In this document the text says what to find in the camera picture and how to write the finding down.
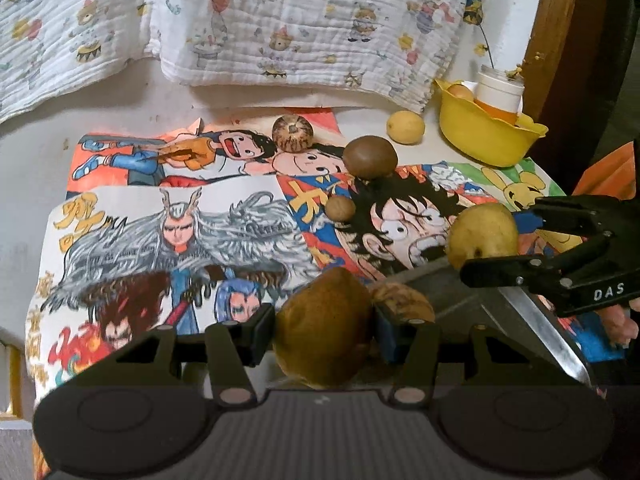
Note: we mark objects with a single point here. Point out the right white printed cloth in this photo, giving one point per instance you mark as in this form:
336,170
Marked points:
391,48

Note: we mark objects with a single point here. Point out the fruit in yellow bowl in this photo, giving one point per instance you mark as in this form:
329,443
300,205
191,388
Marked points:
459,91

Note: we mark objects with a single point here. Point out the small brown kiwi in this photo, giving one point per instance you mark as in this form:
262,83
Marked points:
339,208

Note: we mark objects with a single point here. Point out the striped beige melon fruit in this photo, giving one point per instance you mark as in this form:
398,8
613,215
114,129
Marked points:
401,302

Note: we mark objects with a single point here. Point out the white printed cloth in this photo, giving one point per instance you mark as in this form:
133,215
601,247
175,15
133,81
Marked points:
53,47
391,48

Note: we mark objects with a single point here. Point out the striped brown round fruit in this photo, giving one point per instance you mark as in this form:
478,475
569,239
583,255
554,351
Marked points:
292,133

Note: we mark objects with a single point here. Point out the silver metal tray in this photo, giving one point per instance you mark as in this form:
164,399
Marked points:
510,310

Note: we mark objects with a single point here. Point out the colourful cartoon table cloth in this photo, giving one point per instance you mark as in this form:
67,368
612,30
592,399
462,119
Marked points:
140,272

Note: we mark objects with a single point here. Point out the yellow plastic bowl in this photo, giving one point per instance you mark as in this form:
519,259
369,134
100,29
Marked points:
473,132

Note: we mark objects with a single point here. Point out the yellow lemon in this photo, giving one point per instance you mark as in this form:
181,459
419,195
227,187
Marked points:
405,127

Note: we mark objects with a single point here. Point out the left white printed cloth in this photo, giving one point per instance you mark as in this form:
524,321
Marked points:
53,47

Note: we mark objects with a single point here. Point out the wooden door frame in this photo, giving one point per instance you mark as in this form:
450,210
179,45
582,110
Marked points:
544,52

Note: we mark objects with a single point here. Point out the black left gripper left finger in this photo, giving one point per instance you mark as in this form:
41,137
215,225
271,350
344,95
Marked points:
233,346

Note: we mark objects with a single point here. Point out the brown pear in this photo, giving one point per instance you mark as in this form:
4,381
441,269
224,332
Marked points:
324,332

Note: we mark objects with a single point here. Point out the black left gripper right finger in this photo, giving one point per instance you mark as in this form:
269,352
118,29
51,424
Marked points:
410,349

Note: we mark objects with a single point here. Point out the white orange jar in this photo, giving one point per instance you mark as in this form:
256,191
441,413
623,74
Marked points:
499,93

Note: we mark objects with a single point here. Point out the yellow-green pear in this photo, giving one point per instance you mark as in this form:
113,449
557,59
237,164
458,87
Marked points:
482,231

